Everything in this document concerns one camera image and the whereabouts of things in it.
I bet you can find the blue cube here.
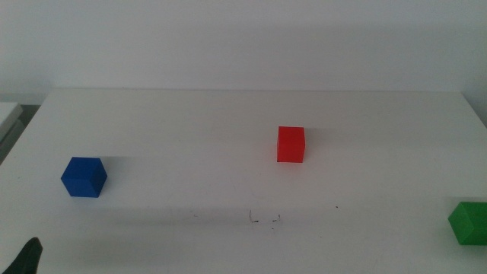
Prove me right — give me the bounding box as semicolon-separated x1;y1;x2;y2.
60;156;108;199

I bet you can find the red cube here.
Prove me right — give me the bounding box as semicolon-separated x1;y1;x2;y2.
276;126;306;164

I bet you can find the green cube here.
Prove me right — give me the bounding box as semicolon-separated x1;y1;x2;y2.
447;201;487;246

